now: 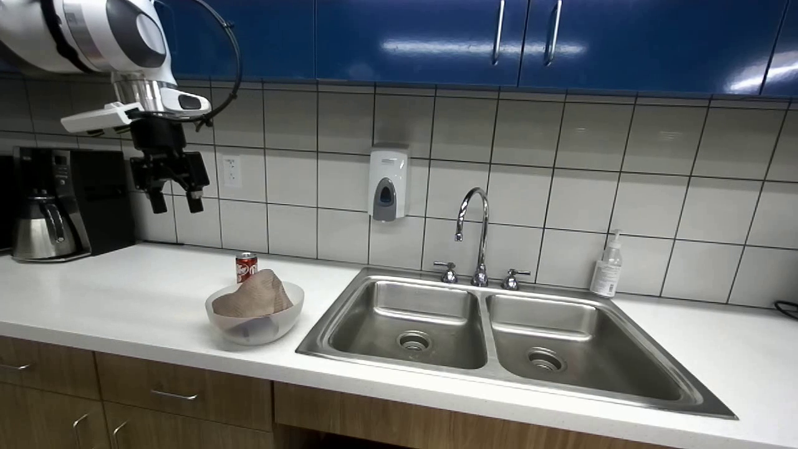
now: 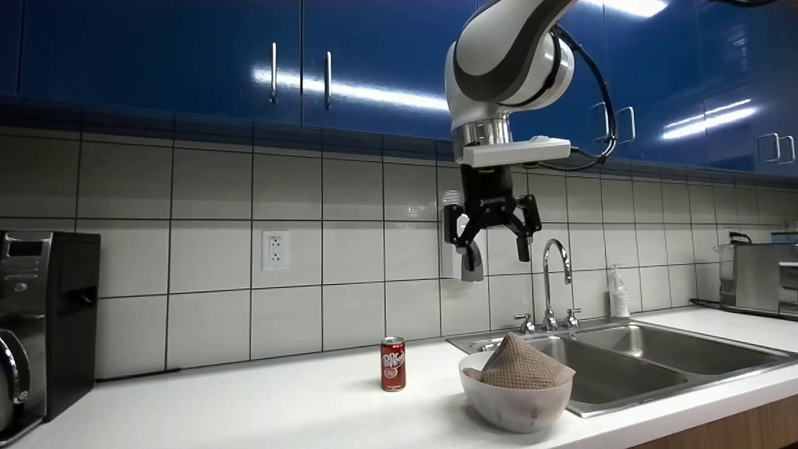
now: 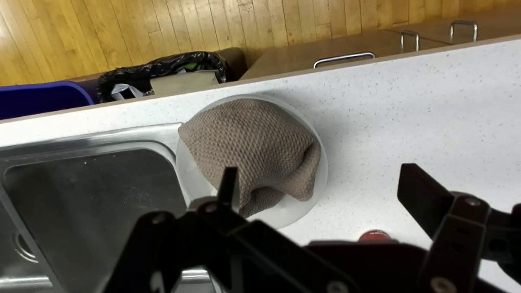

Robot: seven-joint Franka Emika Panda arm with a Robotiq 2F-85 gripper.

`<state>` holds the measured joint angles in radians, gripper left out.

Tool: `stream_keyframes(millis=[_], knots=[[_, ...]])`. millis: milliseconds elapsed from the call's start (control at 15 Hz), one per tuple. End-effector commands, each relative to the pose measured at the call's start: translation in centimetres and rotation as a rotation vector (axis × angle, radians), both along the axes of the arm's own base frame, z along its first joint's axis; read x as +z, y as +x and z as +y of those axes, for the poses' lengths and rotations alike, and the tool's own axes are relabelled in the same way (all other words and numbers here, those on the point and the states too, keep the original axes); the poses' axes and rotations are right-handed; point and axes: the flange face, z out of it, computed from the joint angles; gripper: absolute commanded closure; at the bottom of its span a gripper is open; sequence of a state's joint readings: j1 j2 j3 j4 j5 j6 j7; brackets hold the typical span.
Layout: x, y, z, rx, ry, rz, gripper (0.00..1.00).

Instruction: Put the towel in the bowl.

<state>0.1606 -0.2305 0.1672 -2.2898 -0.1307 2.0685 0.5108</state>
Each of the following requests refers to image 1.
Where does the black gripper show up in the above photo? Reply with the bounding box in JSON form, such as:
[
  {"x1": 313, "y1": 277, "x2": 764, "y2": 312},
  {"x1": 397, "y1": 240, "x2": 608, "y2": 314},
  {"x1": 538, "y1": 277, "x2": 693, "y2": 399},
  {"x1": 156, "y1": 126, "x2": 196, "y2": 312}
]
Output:
[{"x1": 128, "y1": 114, "x2": 211, "y2": 218}]

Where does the brown cloth towel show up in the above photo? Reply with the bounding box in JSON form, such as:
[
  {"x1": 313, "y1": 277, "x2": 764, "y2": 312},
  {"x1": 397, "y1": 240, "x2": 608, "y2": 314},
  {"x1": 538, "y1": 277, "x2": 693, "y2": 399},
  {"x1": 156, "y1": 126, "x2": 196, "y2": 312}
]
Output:
[{"x1": 209, "y1": 267, "x2": 294, "y2": 335}]

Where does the translucent white plastic bowl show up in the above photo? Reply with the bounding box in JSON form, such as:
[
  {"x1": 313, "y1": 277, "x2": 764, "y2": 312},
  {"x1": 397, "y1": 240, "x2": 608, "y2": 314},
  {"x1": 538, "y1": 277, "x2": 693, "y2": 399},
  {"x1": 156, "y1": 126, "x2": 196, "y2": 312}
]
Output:
[{"x1": 205, "y1": 280, "x2": 306, "y2": 350}]

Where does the black coffee maker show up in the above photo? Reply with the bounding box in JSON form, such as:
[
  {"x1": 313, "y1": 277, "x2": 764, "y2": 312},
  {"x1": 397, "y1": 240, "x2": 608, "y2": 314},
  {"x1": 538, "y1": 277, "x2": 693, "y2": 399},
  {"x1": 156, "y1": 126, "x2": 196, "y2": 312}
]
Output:
[{"x1": 10, "y1": 148, "x2": 141, "y2": 265}]

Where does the red soda can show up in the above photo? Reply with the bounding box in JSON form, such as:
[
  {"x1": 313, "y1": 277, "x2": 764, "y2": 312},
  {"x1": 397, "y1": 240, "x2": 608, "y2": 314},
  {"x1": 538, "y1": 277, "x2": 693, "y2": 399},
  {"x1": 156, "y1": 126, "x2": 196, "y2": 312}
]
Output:
[{"x1": 235, "y1": 249, "x2": 260, "y2": 288}]

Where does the steel coffee carafe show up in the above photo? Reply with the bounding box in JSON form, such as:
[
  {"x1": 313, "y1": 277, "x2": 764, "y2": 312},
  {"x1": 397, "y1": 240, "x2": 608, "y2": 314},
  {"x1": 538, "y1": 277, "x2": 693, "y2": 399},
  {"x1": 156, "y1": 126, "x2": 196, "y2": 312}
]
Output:
[{"x1": 10, "y1": 194, "x2": 82, "y2": 263}]

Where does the blue glossy cabinet door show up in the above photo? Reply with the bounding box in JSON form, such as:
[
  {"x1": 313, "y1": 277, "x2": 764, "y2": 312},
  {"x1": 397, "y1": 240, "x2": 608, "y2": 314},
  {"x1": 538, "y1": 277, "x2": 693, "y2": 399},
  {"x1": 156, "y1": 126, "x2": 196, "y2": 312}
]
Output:
[
  {"x1": 317, "y1": 0, "x2": 527, "y2": 91},
  {"x1": 761, "y1": 0, "x2": 798, "y2": 106},
  {"x1": 519, "y1": 0, "x2": 786, "y2": 101},
  {"x1": 156, "y1": 0, "x2": 325, "y2": 86}
]

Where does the wooden drawer front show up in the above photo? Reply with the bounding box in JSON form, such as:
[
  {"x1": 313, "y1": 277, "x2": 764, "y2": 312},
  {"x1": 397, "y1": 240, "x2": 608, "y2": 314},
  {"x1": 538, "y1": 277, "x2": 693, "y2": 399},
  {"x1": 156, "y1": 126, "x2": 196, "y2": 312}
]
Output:
[
  {"x1": 0, "y1": 335, "x2": 103, "y2": 404},
  {"x1": 93, "y1": 353, "x2": 276, "y2": 435}
]

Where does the wooden lower cabinet door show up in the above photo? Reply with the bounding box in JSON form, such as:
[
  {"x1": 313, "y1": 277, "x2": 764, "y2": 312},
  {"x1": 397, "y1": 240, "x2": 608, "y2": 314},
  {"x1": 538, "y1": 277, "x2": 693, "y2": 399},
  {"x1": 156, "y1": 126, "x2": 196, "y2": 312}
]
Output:
[
  {"x1": 103, "y1": 403, "x2": 279, "y2": 449},
  {"x1": 0, "y1": 381, "x2": 111, "y2": 449}
]

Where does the chrome gooseneck faucet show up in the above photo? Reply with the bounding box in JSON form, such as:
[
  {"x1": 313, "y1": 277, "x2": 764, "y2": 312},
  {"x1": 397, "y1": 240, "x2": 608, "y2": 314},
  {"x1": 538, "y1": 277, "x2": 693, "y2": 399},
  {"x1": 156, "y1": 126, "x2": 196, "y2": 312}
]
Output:
[{"x1": 451, "y1": 184, "x2": 493, "y2": 289}]

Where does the wooden sink front panel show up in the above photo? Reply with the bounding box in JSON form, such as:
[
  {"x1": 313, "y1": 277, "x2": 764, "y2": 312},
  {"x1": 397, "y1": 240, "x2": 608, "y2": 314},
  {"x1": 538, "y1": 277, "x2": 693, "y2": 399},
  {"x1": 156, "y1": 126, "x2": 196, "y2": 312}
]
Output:
[{"x1": 272, "y1": 381, "x2": 675, "y2": 449}]

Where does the stainless steel double sink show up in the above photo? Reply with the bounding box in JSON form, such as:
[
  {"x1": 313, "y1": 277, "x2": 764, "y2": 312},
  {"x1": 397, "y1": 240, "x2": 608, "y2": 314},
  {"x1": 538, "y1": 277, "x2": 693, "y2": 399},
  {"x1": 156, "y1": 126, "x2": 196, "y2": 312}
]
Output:
[{"x1": 294, "y1": 267, "x2": 740, "y2": 423}]

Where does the clear soap pump bottle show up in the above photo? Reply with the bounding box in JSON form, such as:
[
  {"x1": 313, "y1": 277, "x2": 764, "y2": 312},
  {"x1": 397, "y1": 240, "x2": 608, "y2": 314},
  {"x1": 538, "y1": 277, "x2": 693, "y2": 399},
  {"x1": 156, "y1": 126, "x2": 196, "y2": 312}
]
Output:
[{"x1": 587, "y1": 229, "x2": 626, "y2": 300}]

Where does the white wall outlet plate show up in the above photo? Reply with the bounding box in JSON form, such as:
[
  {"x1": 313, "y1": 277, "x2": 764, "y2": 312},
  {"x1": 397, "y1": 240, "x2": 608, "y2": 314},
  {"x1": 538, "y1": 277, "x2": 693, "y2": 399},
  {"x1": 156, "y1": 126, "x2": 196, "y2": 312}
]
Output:
[{"x1": 217, "y1": 153, "x2": 244, "y2": 193}]

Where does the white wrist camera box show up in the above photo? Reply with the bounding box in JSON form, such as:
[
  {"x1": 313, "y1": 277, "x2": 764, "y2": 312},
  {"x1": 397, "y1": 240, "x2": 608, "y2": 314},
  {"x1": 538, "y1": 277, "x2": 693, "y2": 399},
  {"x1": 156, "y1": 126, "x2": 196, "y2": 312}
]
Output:
[{"x1": 58, "y1": 101, "x2": 144, "y2": 138}]

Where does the white wall soap dispenser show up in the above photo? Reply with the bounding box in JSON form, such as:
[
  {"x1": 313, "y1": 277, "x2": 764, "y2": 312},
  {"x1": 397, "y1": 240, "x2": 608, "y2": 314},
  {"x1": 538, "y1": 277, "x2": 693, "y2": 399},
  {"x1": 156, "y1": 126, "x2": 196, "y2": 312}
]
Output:
[{"x1": 366, "y1": 148, "x2": 412, "y2": 225}]

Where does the chrome faucet tap handle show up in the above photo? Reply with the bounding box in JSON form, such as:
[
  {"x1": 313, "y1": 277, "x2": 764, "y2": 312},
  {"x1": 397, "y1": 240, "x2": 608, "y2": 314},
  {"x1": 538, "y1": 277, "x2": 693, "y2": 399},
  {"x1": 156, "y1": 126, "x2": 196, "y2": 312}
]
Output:
[
  {"x1": 499, "y1": 267, "x2": 534, "y2": 292},
  {"x1": 431, "y1": 259, "x2": 461, "y2": 288}
]

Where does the silver cabinet door handle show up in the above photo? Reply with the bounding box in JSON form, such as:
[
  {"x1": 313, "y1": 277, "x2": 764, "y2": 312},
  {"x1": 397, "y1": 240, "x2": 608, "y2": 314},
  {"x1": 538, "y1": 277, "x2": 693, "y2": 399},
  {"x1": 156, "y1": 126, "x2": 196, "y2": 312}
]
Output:
[
  {"x1": 489, "y1": 0, "x2": 509, "y2": 68},
  {"x1": 543, "y1": 0, "x2": 567, "y2": 70}
]

